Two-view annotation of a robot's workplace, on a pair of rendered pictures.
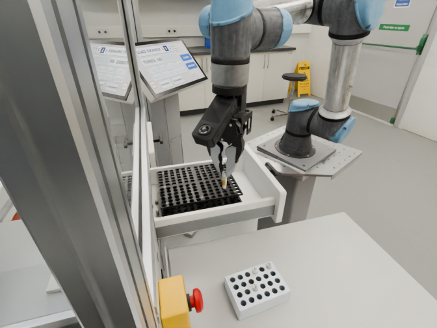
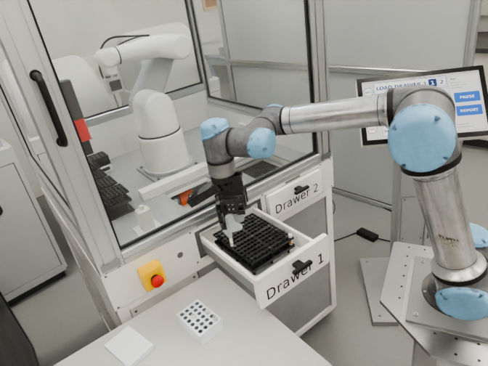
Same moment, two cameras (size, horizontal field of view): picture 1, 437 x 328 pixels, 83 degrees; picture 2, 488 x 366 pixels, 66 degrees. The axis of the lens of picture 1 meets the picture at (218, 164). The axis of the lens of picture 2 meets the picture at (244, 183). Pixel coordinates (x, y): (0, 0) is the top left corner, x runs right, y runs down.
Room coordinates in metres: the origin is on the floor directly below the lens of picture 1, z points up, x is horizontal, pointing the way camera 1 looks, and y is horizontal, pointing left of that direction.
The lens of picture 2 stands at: (0.28, -0.94, 1.65)
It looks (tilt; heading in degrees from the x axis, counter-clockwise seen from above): 28 degrees down; 73
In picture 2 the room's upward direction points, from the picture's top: 9 degrees counter-clockwise
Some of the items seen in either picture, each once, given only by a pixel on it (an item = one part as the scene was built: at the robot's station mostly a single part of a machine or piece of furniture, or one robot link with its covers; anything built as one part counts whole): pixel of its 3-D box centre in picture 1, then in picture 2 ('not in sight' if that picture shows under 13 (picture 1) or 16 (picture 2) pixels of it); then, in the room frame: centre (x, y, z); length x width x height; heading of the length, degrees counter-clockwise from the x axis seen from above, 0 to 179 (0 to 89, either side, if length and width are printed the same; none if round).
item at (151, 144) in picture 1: (151, 147); (295, 193); (0.86, 0.26, 0.87); 0.29 x 0.02 x 0.11; 15
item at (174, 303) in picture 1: (175, 306); (152, 275); (0.24, 0.08, 0.88); 0.07 x 0.05 x 0.07; 15
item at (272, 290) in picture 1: (256, 288); (200, 321); (0.34, -0.09, 0.78); 0.12 x 0.08 x 0.04; 111
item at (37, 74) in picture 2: not in sight; (51, 111); (0.15, 0.05, 1.45); 0.05 x 0.03 x 0.19; 105
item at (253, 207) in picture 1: (194, 192); (251, 242); (0.59, 0.07, 0.86); 0.40 x 0.26 x 0.06; 105
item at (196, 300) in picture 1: (194, 300); (157, 280); (0.25, 0.04, 0.88); 0.04 x 0.03 x 0.04; 15
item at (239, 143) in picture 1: (233, 144); (222, 215); (0.48, -0.03, 1.08); 0.05 x 0.02 x 0.09; 61
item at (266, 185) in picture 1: (259, 179); (293, 269); (0.64, -0.13, 0.87); 0.29 x 0.02 x 0.11; 15
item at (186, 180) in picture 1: (197, 190); (253, 242); (0.59, 0.06, 0.87); 0.22 x 0.18 x 0.06; 105
